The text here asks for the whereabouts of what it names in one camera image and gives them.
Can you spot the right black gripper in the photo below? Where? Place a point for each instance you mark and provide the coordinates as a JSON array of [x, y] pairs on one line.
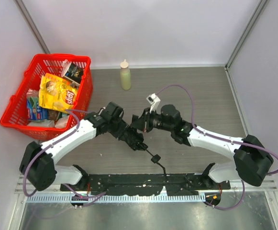
[[145, 122]]

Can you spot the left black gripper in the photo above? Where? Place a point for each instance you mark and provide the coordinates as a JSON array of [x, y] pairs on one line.
[[134, 141]]

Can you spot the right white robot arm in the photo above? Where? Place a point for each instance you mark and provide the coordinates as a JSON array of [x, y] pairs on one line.
[[249, 160]]

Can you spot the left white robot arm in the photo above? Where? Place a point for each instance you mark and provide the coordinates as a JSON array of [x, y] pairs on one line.
[[39, 163]]

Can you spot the pale green squeeze bottle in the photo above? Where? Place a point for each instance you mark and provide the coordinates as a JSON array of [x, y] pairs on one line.
[[125, 75]]

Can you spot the white plastic bag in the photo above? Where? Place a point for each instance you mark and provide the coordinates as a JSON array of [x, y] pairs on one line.
[[60, 123]]

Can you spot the black and white snack box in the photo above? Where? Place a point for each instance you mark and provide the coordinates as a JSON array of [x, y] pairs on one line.
[[72, 73]]

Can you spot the yellow Lays chip bag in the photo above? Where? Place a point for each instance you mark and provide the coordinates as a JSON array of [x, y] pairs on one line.
[[56, 93]]

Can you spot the blue snack package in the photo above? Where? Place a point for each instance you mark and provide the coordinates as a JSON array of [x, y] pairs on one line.
[[35, 111]]

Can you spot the red plastic shopping basket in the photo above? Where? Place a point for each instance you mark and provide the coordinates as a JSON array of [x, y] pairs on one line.
[[16, 114]]

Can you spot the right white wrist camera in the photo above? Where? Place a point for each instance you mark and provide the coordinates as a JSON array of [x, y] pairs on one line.
[[154, 101]]

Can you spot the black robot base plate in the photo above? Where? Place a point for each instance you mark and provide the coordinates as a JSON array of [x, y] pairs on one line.
[[175, 184]]

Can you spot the white slotted cable duct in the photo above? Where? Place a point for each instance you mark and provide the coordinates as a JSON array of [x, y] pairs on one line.
[[162, 198]]

